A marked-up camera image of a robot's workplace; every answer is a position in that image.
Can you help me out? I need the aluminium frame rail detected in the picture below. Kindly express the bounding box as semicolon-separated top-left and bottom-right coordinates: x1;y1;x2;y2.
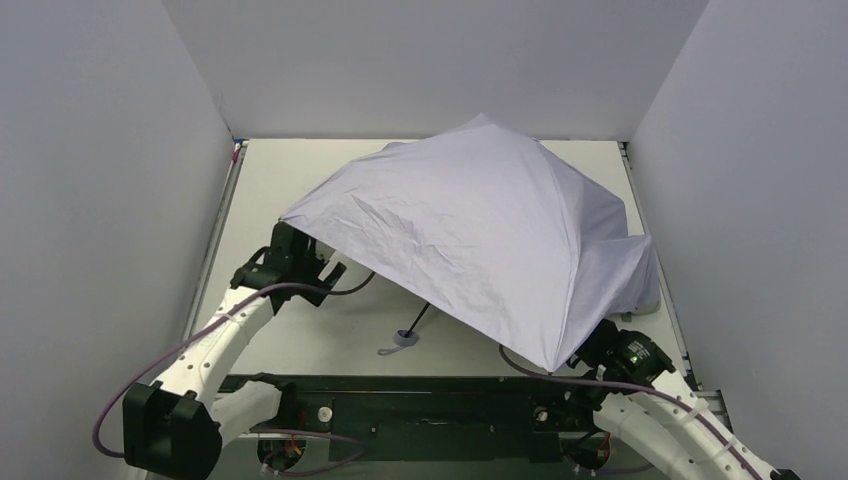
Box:
695;390;733;432

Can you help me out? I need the lavender folding umbrella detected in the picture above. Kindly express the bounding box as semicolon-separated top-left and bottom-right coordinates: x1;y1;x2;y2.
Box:
282;116;661;372

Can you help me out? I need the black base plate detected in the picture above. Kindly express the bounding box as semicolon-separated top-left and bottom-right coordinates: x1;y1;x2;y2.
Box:
218;373;613;469

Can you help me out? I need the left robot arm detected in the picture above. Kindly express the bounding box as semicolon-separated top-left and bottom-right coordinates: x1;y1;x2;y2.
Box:
122;222;347;479

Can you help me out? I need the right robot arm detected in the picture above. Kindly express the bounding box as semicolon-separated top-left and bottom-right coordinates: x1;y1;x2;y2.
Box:
569;320;797;479

